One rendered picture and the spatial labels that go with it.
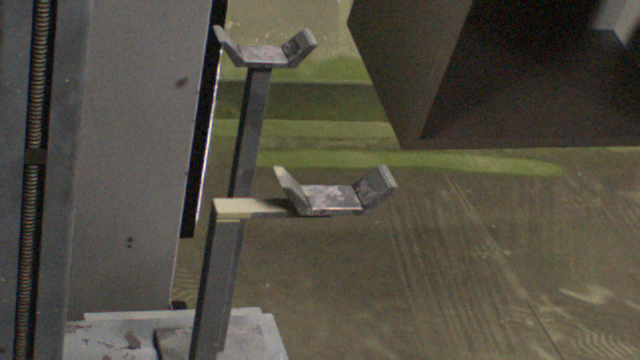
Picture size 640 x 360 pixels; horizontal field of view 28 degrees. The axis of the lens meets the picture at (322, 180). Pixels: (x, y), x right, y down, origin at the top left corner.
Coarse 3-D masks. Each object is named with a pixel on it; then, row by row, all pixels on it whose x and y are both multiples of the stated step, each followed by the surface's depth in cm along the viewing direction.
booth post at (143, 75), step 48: (96, 0) 133; (144, 0) 134; (192, 0) 136; (96, 48) 136; (144, 48) 137; (192, 48) 139; (96, 96) 139; (144, 96) 141; (192, 96) 142; (96, 144) 143; (144, 144) 144; (96, 192) 146; (144, 192) 148; (96, 240) 150; (144, 240) 152; (96, 288) 154; (144, 288) 156
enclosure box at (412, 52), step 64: (384, 0) 225; (448, 0) 201; (512, 0) 250; (576, 0) 255; (384, 64) 226; (448, 64) 241; (512, 64) 246; (576, 64) 251; (448, 128) 227; (512, 128) 231; (576, 128) 236
